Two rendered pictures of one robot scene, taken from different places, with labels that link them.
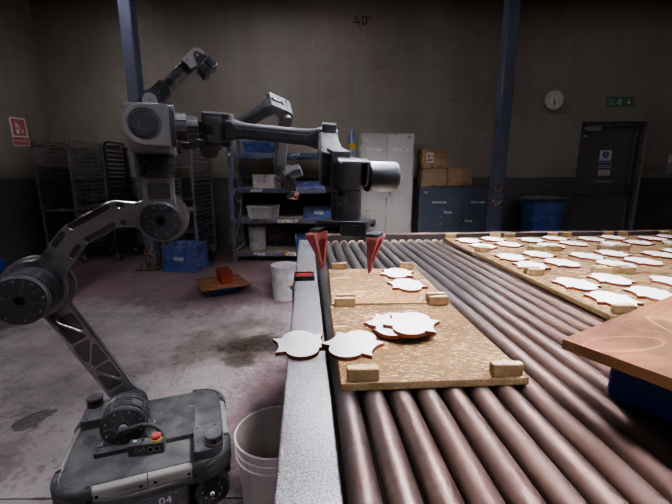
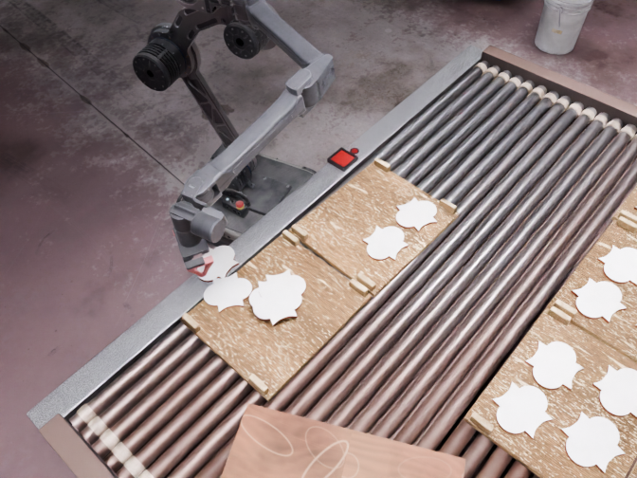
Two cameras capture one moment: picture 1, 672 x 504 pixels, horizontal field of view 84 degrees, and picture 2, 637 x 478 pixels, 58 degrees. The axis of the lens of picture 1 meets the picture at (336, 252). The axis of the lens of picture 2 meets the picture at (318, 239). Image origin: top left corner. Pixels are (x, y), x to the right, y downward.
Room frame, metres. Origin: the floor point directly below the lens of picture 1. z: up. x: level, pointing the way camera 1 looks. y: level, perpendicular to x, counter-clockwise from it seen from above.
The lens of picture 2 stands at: (0.36, -0.89, 2.32)
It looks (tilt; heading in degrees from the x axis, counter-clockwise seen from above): 52 degrees down; 48
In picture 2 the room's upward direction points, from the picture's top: 3 degrees counter-clockwise
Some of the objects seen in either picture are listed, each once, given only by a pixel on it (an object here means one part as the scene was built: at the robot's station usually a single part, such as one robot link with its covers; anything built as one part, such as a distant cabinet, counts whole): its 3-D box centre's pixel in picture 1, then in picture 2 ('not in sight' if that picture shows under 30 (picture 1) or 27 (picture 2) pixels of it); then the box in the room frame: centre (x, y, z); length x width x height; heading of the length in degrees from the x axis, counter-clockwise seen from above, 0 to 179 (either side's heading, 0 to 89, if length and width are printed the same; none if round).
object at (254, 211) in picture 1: (263, 211); not in sight; (5.86, 1.12, 0.74); 0.44 x 0.36 x 0.20; 76
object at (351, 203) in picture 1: (346, 209); (189, 233); (0.71, -0.02, 1.24); 0.10 x 0.07 x 0.07; 70
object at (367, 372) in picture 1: (363, 373); (191, 322); (0.62, -0.05, 0.95); 0.06 x 0.02 x 0.03; 94
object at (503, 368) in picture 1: (506, 368); (259, 384); (0.64, -0.32, 0.95); 0.06 x 0.02 x 0.03; 94
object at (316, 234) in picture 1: (328, 245); not in sight; (0.72, 0.01, 1.17); 0.07 x 0.07 x 0.09; 70
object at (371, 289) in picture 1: (380, 285); (374, 223); (1.25, -0.15, 0.93); 0.41 x 0.35 x 0.02; 2
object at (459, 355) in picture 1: (408, 336); (277, 308); (0.83, -0.17, 0.93); 0.41 x 0.35 x 0.02; 4
